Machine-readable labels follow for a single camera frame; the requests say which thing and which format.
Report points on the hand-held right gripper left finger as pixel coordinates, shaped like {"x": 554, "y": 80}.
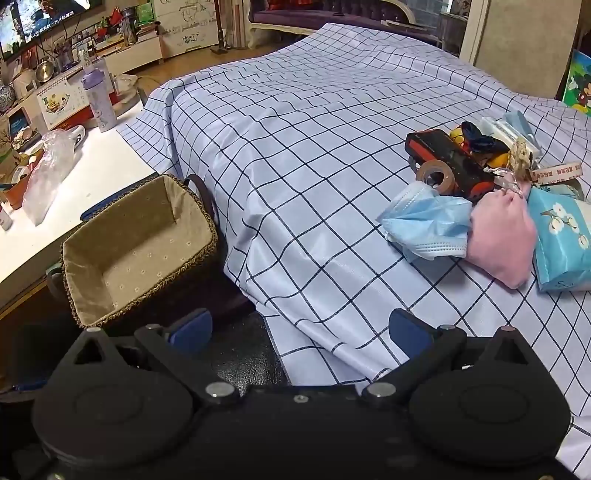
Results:
{"x": 193, "y": 328}

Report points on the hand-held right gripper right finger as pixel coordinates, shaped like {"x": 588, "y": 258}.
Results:
{"x": 408, "y": 330}

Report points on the wicker basket with fabric lining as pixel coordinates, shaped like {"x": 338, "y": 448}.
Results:
{"x": 138, "y": 258}

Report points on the blue face mask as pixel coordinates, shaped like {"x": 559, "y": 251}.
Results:
{"x": 429, "y": 221}
{"x": 519, "y": 121}

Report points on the pink cloth pouch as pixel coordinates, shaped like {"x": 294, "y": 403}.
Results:
{"x": 501, "y": 235}

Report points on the white tissue pack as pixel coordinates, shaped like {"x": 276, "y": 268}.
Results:
{"x": 496, "y": 128}

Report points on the brown tape roll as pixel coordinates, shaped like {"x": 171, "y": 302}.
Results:
{"x": 447, "y": 170}

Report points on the blue floral tissue pack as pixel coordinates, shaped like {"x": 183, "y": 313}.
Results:
{"x": 558, "y": 249}

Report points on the black orange case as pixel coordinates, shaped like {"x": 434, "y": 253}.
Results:
{"x": 443, "y": 147}

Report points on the yellow toy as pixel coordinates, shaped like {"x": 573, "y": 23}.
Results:
{"x": 501, "y": 159}

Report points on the white checked cloth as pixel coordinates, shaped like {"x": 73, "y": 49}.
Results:
{"x": 300, "y": 161}

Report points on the beige lace cloth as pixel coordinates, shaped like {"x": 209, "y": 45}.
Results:
{"x": 521, "y": 159}

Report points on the clear plastic bag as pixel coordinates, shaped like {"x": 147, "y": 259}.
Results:
{"x": 46, "y": 170}

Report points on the printed ribbon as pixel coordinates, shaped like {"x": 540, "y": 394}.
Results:
{"x": 558, "y": 171}

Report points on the white handheld device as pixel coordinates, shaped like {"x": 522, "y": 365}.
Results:
{"x": 77, "y": 136}

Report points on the purple water bottle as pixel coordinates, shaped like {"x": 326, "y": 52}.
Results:
{"x": 101, "y": 101}

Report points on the desk calendar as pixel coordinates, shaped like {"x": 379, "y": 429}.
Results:
{"x": 60, "y": 99}

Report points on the white television stand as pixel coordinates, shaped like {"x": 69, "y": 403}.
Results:
{"x": 138, "y": 55}

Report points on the cartoon picture board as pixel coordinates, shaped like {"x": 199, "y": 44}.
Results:
{"x": 579, "y": 87}

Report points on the metal bowl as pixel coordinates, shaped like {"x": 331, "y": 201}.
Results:
{"x": 45, "y": 70}

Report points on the blue white porcelain vase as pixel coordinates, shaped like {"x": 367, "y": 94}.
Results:
{"x": 4, "y": 97}

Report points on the white cabinet with drawings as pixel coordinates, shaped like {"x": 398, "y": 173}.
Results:
{"x": 184, "y": 27}

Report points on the purple sofa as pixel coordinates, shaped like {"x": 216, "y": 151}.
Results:
{"x": 286, "y": 18}

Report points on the television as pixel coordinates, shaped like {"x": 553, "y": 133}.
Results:
{"x": 32, "y": 23}

